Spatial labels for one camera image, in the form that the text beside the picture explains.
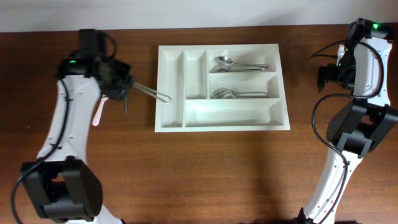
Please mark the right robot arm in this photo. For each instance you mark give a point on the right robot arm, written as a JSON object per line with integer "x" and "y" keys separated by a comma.
{"x": 359, "y": 127}

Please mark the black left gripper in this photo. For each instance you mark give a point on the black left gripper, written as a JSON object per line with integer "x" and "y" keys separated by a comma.
{"x": 119, "y": 94}

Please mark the small teaspoon dark handle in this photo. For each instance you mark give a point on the small teaspoon dark handle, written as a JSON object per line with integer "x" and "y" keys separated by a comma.
{"x": 126, "y": 101}

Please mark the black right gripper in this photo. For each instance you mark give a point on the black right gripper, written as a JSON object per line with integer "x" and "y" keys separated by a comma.
{"x": 329, "y": 76}

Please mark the white plastic cutlery tray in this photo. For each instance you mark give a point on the white plastic cutlery tray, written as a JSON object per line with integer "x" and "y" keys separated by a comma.
{"x": 184, "y": 73}

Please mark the pink plastic knife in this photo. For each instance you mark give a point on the pink plastic knife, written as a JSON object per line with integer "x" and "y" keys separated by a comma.
{"x": 98, "y": 114}

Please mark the metal fork in tray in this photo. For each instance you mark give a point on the metal fork in tray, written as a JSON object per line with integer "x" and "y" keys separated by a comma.
{"x": 220, "y": 90}
{"x": 230, "y": 94}

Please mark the large metal spoon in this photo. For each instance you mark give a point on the large metal spoon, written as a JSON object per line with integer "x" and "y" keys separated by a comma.
{"x": 224, "y": 60}
{"x": 222, "y": 69}

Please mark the metal tongs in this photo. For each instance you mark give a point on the metal tongs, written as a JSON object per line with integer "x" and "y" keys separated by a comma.
{"x": 153, "y": 93}

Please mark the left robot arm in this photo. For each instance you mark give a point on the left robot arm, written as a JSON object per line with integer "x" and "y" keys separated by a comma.
{"x": 59, "y": 183}

